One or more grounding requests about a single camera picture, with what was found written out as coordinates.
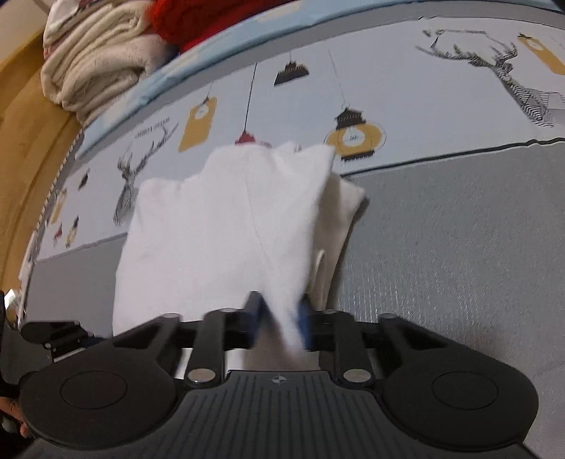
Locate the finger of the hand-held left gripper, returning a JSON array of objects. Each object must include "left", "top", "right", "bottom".
[{"left": 20, "top": 320, "right": 112, "bottom": 363}]

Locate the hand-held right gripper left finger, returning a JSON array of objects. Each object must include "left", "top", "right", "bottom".
[{"left": 112, "top": 290, "right": 271, "bottom": 389}]

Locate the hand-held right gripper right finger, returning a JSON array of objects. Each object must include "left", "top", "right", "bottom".
[{"left": 297, "top": 295, "right": 447, "bottom": 388}]

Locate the white towel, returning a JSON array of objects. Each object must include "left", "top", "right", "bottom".
[{"left": 112, "top": 141, "right": 368, "bottom": 371}]

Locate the person's left hand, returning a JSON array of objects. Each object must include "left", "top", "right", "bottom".
[{"left": 0, "top": 396, "right": 31, "bottom": 439}]

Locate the printed bed sheet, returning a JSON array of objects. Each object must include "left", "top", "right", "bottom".
[{"left": 20, "top": 0, "right": 565, "bottom": 459}]

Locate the cream folded blanket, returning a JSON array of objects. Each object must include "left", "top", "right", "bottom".
[{"left": 41, "top": 0, "right": 178, "bottom": 125}]

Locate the red knitted cloth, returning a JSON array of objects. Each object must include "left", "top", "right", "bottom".
[{"left": 148, "top": 0, "right": 287, "bottom": 54}]

